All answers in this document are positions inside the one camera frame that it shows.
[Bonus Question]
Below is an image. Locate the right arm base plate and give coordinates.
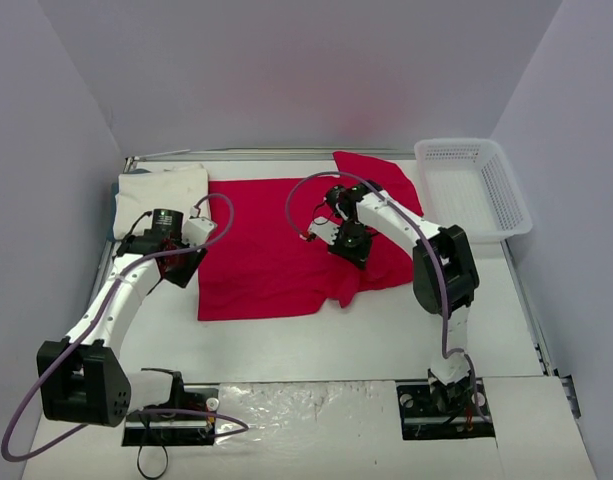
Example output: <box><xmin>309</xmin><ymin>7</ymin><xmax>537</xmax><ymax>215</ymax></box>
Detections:
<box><xmin>396</xmin><ymin>379</ymin><xmax>495</xmax><ymax>441</ymax></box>

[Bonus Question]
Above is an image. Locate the thin black cable loop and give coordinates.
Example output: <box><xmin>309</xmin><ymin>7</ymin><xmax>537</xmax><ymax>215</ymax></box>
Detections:
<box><xmin>137</xmin><ymin>442</ymin><xmax>170</xmax><ymax>479</ymax></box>

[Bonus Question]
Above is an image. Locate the white plastic basket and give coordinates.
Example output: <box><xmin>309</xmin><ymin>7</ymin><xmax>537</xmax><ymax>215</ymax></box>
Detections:
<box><xmin>414</xmin><ymin>138</ymin><xmax>533</xmax><ymax>243</ymax></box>

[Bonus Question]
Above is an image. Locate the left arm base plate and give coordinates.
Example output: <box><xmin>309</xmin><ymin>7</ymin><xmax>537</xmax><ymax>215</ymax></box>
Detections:
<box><xmin>121</xmin><ymin>384</ymin><xmax>219</xmax><ymax>448</ymax></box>

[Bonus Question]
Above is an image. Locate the red t-shirt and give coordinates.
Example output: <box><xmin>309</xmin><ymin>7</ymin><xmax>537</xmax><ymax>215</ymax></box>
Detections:
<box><xmin>197</xmin><ymin>176</ymin><xmax>413</xmax><ymax>321</ymax></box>

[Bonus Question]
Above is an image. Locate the folded white t-shirt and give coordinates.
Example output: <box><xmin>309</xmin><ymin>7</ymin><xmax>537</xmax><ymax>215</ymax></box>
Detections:
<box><xmin>108</xmin><ymin>164</ymin><xmax>209</xmax><ymax>240</ymax></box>

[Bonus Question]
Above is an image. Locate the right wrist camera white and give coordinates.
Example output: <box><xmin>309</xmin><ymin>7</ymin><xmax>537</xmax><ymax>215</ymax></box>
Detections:
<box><xmin>306</xmin><ymin>220</ymin><xmax>340</xmax><ymax>245</ymax></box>

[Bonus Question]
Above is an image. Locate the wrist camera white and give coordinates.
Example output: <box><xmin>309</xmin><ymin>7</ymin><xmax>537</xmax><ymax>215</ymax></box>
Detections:
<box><xmin>182</xmin><ymin>217</ymin><xmax>217</xmax><ymax>247</ymax></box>
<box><xmin>306</xmin><ymin>220</ymin><xmax>340</xmax><ymax>245</ymax></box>

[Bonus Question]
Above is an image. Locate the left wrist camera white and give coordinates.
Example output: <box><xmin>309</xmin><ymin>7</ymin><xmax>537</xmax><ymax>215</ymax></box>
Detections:
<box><xmin>182</xmin><ymin>217</ymin><xmax>217</xmax><ymax>247</ymax></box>

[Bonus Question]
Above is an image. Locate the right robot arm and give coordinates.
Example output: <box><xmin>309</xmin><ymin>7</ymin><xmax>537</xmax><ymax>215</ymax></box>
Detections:
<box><xmin>309</xmin><ymin>182</ymin><xmax>480</xmax><ymax>413</ymax></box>

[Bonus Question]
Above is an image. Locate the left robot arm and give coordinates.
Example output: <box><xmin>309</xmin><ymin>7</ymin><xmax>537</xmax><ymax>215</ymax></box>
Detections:
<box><xmin>37</xmin><ymin>209</ymin><xmax>217</xmax><ymax>427</ymax></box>

